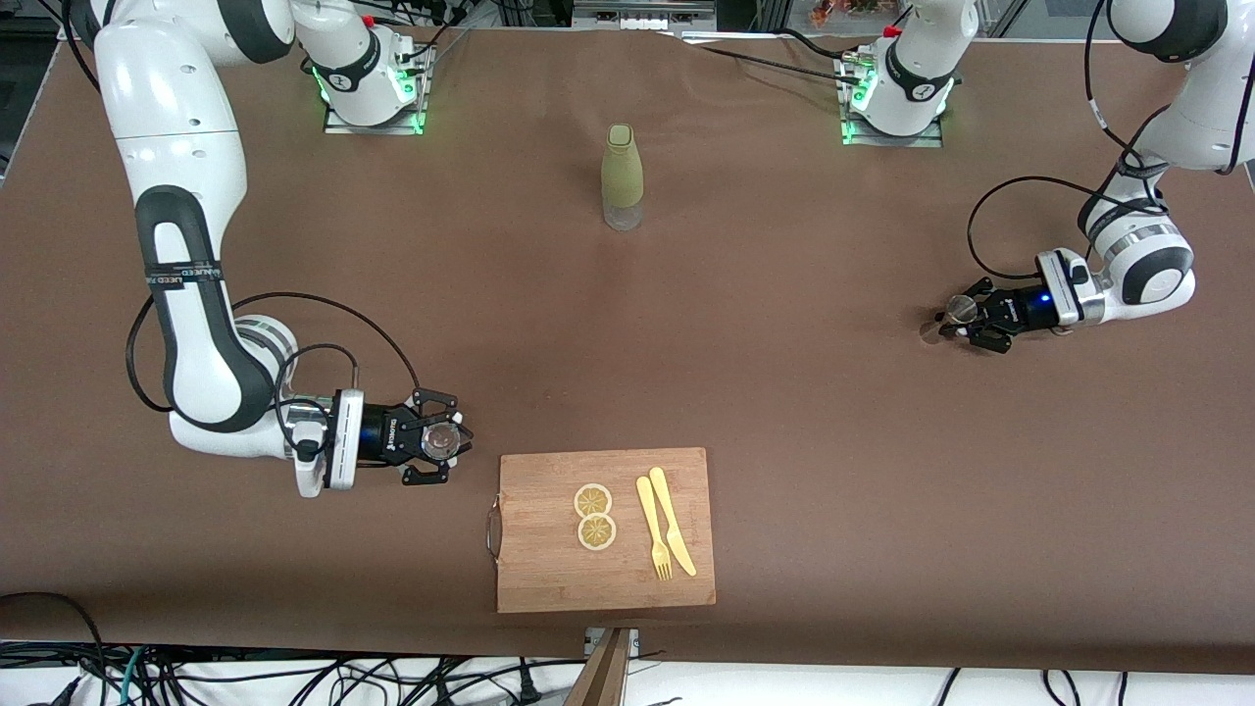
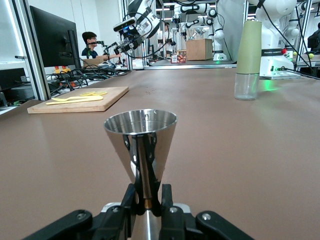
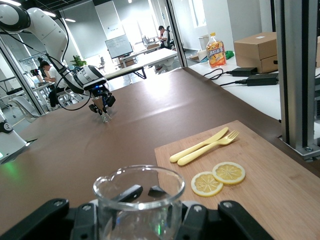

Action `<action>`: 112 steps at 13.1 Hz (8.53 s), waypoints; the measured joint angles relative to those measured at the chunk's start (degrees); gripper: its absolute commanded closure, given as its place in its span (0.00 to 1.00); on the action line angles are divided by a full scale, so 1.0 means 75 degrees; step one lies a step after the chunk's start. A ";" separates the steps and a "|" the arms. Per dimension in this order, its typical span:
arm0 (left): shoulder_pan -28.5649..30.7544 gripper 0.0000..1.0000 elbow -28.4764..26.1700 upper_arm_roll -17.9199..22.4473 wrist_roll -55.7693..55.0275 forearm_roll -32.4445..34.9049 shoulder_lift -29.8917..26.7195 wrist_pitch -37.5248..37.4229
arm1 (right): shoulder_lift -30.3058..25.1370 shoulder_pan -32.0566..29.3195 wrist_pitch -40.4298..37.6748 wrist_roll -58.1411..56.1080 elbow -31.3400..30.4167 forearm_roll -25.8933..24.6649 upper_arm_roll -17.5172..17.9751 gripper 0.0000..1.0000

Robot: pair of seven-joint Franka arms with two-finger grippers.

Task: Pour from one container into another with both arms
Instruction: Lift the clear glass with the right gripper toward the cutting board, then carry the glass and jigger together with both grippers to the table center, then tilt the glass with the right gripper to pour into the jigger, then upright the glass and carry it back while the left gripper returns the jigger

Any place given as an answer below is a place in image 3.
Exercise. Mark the lemon slice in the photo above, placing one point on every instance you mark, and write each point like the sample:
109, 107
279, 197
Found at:
207, 184
228, 173

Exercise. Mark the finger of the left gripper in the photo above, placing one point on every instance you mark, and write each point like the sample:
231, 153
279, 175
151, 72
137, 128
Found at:
111, 100
95, 108

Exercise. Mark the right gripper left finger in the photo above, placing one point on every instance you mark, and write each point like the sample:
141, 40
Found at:
57, 220

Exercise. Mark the whiteboard screen on stand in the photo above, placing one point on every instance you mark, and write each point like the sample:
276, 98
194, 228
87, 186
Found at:
118, 46

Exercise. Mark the yellow plastic fork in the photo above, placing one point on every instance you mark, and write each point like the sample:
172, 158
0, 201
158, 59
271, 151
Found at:
205, 150

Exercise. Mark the white office chair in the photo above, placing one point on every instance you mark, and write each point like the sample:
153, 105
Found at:
23, 106

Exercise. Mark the orange drink bottle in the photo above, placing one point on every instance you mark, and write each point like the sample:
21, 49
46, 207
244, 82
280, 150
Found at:
216, 53

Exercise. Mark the clear glass beaker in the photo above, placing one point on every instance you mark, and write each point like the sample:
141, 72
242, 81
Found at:
140, 207

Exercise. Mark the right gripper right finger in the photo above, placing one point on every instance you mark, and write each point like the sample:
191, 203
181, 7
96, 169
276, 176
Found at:
225, 225

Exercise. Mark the wooden cutting board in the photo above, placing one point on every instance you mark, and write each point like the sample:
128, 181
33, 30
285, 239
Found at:
275, 187

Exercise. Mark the brown cardboard box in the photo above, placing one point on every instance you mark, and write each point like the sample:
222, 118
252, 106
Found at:
257, 50

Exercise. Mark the yellow plastic knife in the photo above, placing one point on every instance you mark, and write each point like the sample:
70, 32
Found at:
197, 146

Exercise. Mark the seated person white shirt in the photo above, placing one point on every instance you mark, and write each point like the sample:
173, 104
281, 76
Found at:
164, 36

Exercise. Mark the black power adapter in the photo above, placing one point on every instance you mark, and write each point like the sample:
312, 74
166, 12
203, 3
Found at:
262, 79
243, 71

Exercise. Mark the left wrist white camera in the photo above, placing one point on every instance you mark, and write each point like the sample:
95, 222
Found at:
96, 81

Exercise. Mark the aluminium frame post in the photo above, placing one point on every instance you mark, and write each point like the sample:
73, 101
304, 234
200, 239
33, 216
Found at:
297, 75

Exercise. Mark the seated person with glasses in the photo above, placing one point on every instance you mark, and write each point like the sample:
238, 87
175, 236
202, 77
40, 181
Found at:
53, 77

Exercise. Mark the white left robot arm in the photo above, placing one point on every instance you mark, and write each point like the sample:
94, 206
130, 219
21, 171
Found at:
47, 32

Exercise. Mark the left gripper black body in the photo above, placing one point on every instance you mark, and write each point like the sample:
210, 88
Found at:
101, 93

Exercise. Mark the white office table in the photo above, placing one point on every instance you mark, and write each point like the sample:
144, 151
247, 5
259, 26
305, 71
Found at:
150, 57

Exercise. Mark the green potted plant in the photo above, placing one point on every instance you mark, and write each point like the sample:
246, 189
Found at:
78, 61

